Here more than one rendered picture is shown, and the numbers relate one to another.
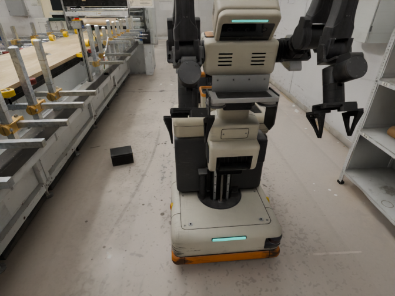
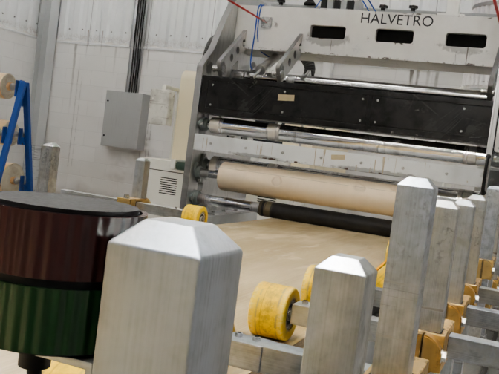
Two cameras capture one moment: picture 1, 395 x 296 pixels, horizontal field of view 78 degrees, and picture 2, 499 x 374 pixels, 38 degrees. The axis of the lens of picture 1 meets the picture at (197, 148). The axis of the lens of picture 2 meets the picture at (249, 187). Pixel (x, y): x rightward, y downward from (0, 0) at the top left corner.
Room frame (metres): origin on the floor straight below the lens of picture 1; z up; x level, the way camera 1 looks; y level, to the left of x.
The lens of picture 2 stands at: (2.62, 0.93, 1.18)
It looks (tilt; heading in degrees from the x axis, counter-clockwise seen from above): 3 degrees down; 26
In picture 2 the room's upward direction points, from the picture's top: 7 degrees clockwise
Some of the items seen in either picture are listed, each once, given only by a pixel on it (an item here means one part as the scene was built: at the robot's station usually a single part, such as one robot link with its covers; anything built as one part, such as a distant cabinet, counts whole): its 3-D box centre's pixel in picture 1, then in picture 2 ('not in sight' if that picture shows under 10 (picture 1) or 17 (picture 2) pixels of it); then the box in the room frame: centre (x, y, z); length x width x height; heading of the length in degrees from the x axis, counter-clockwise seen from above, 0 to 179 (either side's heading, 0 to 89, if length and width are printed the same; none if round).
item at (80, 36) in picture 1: (84, 56); not in sight; (2.33, 1.02, 0.93); 0.05 x 0.05 x 0.45; 4
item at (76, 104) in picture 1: (46, 106); not in sight; (1.38, 0.90, 0.81); 0.43 x 0.03 x 0.04; 94
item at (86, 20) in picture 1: (106, 21); (360, 195); (5.40, 1.78, 1.05); 1.43 x 0.12 x 0.12; 94
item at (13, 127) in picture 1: (12, 125); not in sight; (1.11, 0.93, 0.81); 0.14 x 0.06 x 0.05; 4
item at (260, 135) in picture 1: (240, 154); not in sight; (1.05, -0.22, 0.68); 0.28 x 0.27 x 0.25; 95
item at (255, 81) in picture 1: (239, 103); not in sight; (0.92, -0.17, 0.99); 0.28 x 0.16 x 0.22; 95
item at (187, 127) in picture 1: (218, 145); not in sight; (1.30, -0.13, 0.59); 0.55 x 0.34 x 0.83; 95
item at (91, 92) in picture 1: (63, 93); not in sight; (1.63, 0.92, 0.80); 0.43 x 0.03 x 0.04; 94
